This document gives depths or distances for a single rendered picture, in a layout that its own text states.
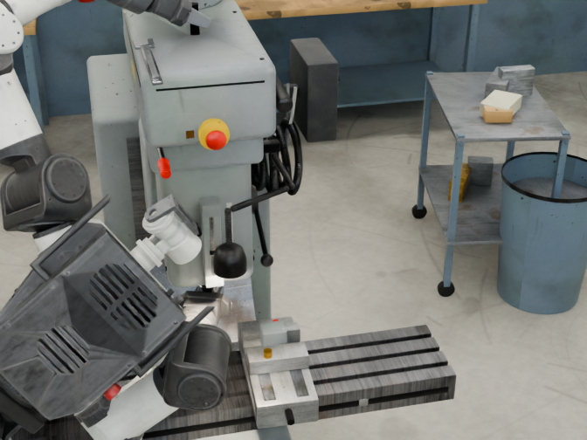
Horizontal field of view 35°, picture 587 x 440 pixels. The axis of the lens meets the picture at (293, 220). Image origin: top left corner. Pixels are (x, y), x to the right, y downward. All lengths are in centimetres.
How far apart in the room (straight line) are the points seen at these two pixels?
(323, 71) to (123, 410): 96
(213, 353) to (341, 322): 258
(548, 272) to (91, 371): 302
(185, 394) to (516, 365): 259
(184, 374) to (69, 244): 31
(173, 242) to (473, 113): 278
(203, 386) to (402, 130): 462
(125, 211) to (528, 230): 218
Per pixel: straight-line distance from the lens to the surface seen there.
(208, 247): 206
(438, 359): 254
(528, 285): 440
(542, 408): 396
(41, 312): 159
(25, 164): 172
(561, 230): 423
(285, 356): 234
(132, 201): 255
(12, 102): 171
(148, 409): 182
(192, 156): 196
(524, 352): 424
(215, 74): 180
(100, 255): 156
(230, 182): 204
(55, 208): 165
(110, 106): 252
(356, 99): 606
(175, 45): 192
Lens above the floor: 251
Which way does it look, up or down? 29 degrees down
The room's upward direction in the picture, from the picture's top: straight up
